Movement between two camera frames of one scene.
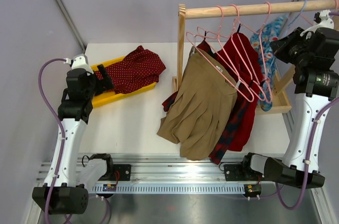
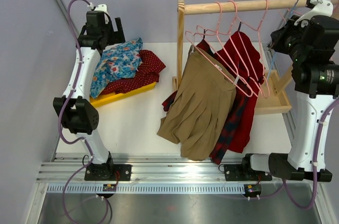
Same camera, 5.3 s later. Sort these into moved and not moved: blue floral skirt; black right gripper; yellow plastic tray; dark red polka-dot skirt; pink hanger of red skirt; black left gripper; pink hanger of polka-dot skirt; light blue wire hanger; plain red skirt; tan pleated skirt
Moved: black left gripper; pink hanger of polka-dot skirt; pink hanger of red skirt; light blue wire hanger; blue floral skirt
Not moved: plain red skirt; dark red polka-dot skirt; tan pleated skirt; black right gripper; yellow plastic tray
